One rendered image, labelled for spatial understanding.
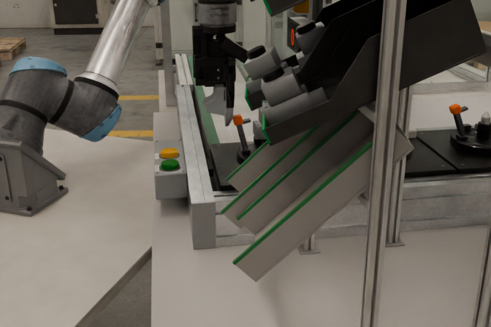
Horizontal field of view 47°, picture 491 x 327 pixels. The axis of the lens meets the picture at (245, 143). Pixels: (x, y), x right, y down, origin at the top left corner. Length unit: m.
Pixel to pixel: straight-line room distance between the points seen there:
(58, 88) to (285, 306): 0.74
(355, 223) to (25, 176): 0.70
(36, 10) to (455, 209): 8.95
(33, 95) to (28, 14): 8.50
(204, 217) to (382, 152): 0.49
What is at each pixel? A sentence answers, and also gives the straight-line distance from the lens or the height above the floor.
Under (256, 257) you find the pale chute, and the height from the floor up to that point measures 1.03.
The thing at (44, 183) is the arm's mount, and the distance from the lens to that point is 1.36.
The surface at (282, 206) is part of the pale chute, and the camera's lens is 0.89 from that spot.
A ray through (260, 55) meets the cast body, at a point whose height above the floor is 1.26.
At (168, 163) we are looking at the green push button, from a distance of 1.23.
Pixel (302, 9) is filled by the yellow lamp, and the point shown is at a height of 1.27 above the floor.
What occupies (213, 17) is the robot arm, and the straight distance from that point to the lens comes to 1.12.
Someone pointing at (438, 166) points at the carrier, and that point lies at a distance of 1.27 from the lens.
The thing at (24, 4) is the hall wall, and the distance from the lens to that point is 9.85.
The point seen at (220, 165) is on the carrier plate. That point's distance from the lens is 1.22.
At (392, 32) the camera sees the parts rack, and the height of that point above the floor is 1.33.
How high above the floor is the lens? 1.44
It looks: 21 degrees down
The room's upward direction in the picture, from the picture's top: 1 degrees counter-clockwise
